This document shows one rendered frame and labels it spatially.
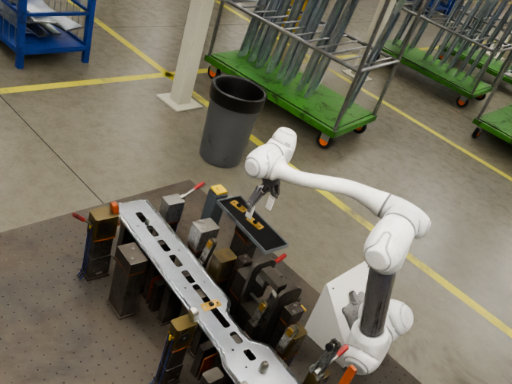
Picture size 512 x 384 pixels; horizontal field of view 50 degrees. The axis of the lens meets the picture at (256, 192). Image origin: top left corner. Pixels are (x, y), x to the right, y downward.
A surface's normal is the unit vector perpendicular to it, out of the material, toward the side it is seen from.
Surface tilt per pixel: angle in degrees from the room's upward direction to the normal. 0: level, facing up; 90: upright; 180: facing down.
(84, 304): 0
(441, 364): 0
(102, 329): 0
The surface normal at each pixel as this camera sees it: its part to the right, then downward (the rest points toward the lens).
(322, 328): -0.68, 0.23
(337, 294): 0.68, -0.17
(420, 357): 0.28, -0.80
